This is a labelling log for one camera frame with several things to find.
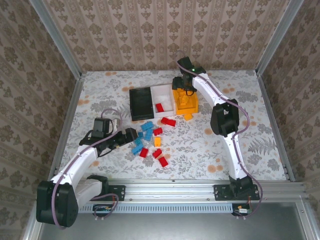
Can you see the small blue lego brick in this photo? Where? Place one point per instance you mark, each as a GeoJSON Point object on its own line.
{"type": "Point", "coordinates": [138, 143]}

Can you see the long blue lego brick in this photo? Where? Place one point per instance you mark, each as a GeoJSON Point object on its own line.
{"type": "Point", "coordinates": [140, 134]}
{"type": "Point", "coordinates": [137, 150]}
{"type": "Point", "coordinates": [147, 125]}

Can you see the small orange lego brick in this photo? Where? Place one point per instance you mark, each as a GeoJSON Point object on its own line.
{"type": "Point", "coordinates": [180, 95]}
{"type": "Point", "coordinates": [188, 116]}

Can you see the white plastic bin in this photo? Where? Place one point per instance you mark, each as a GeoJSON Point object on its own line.
{"type": "Point", "coordinates": [163, 96]}

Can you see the long red lego brick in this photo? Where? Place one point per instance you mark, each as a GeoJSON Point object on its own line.
{"type": "Point", "coordinates": [160, 107]}

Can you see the orange plastic bin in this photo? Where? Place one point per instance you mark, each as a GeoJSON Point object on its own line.
{"type": "Point", "coordinates": [191, 107]}

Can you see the black plastic bin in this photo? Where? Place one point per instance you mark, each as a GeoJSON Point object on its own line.
{"type": "Point", "coordinates": [141, 103]}

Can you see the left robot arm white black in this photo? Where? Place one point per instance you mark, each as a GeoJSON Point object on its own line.
{"type": "Point", "coordinates": [75, 165]}

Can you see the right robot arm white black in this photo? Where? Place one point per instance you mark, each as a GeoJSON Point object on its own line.
{"type": "Point", "coordinates": [231, 150]}

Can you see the floral patterned table cover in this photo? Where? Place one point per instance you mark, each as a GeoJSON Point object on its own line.
{"type": "Point", "coordinates": [190, 172]}

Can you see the small black connector board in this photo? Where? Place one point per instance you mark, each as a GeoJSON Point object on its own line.
{"type": "Point", "coordinates": [241, 211]}
{"type": "Point", "coordinates": [101, 208]}

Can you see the grey metal panel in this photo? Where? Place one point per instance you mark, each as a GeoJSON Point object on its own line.
{"type": "Point", "coordinates": [175, 227]}

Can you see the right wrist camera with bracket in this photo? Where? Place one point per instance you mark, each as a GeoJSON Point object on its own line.
{"type": "Point", "coordinates": [184, 63]}

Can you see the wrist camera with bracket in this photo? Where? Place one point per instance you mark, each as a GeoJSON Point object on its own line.
{"type": "Point", "coordinates": [184, 63]}
{"type": "Point", "coordinates": [102, 124]}

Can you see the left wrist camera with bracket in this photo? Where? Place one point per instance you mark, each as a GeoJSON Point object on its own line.
{"type": "Point", "coordinates": [102, 124]}

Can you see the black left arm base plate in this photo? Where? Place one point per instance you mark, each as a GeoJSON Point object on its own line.
{"type": "Point", "coordinates": [120, 192]}

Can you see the aluminium table side rail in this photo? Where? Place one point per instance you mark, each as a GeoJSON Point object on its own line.
{"type": "Point", "coordinates": [271, 112]}
{"type": "Point", "coordinates": [74, 105]}

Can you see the aluminium front frame rail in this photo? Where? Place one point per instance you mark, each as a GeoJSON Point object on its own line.
{"type": "Point", "coordinates": [170, 190]}

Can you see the aluminium upright frame post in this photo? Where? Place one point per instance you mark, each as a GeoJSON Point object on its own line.
{"type": "Point", "coordinates": [277, 37]}
{"type": "Point", "coordinates": [57, 37]}

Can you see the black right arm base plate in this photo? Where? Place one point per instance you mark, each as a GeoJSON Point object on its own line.
{"type": "Point", "coordinates": [220, 192]}

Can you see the aluminium lower frame bar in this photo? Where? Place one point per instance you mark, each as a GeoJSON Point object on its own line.
{"type": "Point", "coordinates": [29, 235]}
{"type": "Point", "coordinates": [308, 225]}

